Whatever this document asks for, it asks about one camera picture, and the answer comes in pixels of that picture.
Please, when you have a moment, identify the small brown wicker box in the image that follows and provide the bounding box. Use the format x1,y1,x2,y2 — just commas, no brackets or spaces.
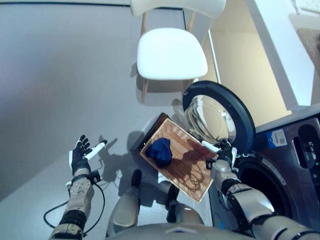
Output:
288,13,320,63

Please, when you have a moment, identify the blue garment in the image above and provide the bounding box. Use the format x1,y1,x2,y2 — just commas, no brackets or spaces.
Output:
145,137,173,168

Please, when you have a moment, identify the silver right robot leg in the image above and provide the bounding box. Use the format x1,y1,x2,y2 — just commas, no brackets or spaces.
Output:
166,184,206,226

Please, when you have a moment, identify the wicker laundry basket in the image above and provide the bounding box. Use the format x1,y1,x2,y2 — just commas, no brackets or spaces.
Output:
139,117,220,203

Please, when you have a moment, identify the white chair with wooden legs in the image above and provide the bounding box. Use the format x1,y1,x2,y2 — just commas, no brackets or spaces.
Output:
129,0,227,103

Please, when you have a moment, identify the round washing machine door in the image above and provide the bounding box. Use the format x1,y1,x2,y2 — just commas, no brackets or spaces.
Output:
182,80,257,151

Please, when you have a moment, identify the dark washing machine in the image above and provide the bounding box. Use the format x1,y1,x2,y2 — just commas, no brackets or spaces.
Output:
208,103,320,240

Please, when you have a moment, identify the blue energy label sticker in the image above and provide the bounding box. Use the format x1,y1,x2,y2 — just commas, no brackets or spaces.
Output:
265,128,287,147

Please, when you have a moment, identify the grey robot torso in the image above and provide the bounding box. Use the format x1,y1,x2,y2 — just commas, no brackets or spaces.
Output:
104,219,218,240

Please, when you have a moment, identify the white counter cabinet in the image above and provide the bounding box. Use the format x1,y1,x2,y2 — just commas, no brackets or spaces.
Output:
208,0,320,121

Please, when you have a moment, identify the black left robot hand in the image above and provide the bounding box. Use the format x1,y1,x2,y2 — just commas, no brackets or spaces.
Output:
68,134,108,177

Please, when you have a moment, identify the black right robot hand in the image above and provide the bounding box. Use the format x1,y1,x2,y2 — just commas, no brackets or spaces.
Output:
201,140,238,167

